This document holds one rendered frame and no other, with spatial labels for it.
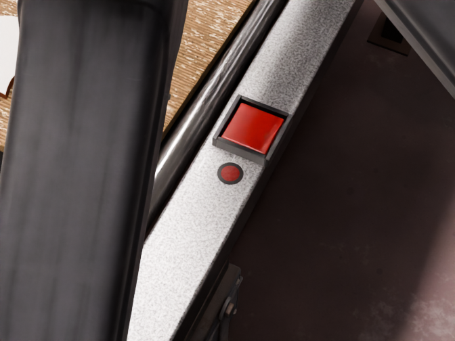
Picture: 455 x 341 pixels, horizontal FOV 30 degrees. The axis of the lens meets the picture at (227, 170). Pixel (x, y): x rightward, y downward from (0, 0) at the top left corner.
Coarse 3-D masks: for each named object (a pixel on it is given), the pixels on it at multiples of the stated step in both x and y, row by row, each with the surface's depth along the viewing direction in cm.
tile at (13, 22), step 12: (0, 24) 110; (12, 24) 110; (0, 36) 109; (12, 36) 109; (0, 48) 108; (12, 48) 108; (0, 60) 106; (12, 60) 106; (0, 72) 105; (12, 72) 105; (0, 84) 104; (12, 84) 106
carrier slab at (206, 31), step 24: (0, 0) 114; (192, 0) 115; (216, 0) 115; (240, 0) 115; (192, 24) 112; (216, 24) 112; (192, 48) 110; (216, 48) 110; (192, 72) 108; (0, 96) 105; (0, 120) 103; (168, 120) 104; (0, 144) 101
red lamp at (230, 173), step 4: (224, 168) 103; (228, 168) 103; (232, 168) 103; (236, 168) 103; (224, 172) 102; (228, 172) 102; (232, 172) 102; (236, 172) 102; (224, 176) 102; (228, 176) 102; (232, 176) 102; (236, 176) 102; (228, 180) 102; (232, 180) 102
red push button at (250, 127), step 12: (240, 108) 106; (252, 108) 106; (240, 120) 105; (252, 120) 105; (264, 120) 105; (276, 120) 105; (228, 132) 104; (240, 132) 104; (252, 132) 104; (264, 132) 104; (276, 132) 104; (240, 144) 103; (252, 144) 103; (264, 144) 103
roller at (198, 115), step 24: (264, 0) 117; (240, 24) 115; (264, 24) 116; (240, 48) 113; (216, 72) 110; (240, 72) 112; (192, 96) 108; (216, 96) 109; (192, 120) 106; (168, 144) 104; (192, 144) 105; (168, 168) 102; (168, 192) 102
